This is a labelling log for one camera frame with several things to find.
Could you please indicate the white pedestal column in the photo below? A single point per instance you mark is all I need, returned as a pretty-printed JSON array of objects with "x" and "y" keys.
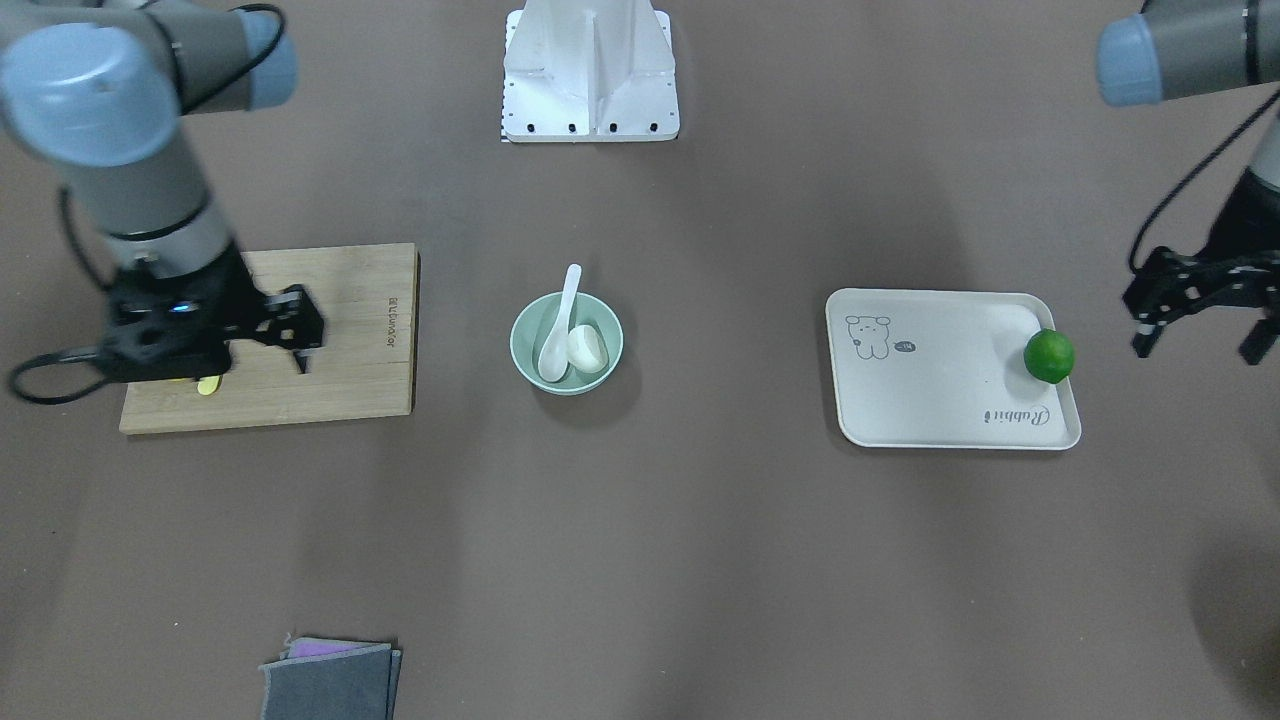
[{"x": 589, "y": 72}]

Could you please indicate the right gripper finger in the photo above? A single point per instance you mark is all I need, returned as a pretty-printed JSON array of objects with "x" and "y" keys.
[{"x": 295, "y": 323}]

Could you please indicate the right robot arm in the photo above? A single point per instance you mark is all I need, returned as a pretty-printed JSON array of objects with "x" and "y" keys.
[{"x": 100, "y": 93}]

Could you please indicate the green lime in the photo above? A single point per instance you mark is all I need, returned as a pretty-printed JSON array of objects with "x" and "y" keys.
[{"x": 1049, "y": 356}]

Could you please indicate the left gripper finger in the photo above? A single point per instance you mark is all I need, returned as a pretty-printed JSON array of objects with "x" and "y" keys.
[
  {"x": 1162, "y": 290},
  {"x": 1260, "y": 340}
]

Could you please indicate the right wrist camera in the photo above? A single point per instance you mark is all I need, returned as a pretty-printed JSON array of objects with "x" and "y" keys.
[{"x": 163, "y": 328}]

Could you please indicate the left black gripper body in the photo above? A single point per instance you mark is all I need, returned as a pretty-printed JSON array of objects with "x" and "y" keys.
[{"x": 1252, "y": 222}]

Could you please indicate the cream rabbit tray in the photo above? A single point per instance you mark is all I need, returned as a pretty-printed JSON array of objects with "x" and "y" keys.
[{"x": 944, "y": 369}]

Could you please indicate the wooden cutting board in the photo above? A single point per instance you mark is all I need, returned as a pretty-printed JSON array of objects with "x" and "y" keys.
[{"x": 368, "y": 295}]

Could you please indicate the white plastic spoon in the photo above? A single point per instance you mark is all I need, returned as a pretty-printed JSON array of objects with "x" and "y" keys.
[{"x": 552, "y": 358}]

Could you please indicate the mint green bowl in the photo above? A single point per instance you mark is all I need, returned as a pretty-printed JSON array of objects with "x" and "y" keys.
[{"x": 532, "y": 325}]

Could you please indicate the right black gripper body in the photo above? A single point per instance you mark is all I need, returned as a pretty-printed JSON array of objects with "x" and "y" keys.
[{"x": 238, "y": 294}]

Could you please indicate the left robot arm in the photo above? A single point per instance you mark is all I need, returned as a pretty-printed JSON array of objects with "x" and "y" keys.
[{"x": 1173, "y": 49}]

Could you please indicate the white steamed bun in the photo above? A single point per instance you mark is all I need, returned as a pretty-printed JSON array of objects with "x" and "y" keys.
[{"x": 585, "y": 349}]

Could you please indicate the grey folded cloth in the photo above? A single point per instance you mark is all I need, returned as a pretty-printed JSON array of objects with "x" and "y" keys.
[{"x": 321, "y": 678}]

